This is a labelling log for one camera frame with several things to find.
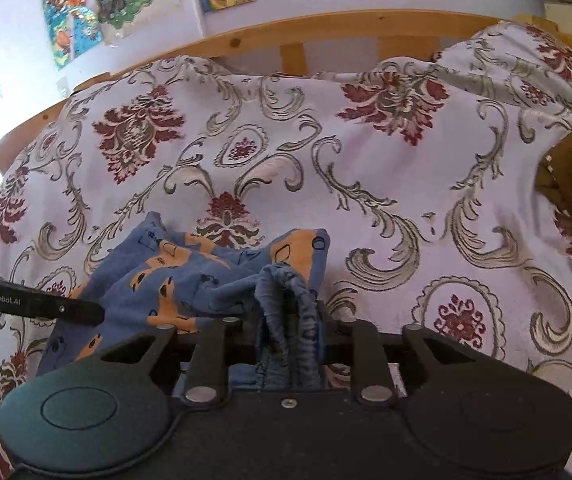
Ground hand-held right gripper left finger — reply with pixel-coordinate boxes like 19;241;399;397
98;317;259;406

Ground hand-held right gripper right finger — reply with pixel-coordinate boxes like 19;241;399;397
318;302;472;406

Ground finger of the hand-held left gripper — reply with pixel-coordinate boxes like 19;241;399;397
0;272;106;326

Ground blue pants with orange print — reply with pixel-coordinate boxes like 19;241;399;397
36;211;332;393

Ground floral patterned bedspread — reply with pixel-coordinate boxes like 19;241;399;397
0;20;572;480

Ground wooden bed frame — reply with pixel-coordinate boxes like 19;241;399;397
0;10;572;196

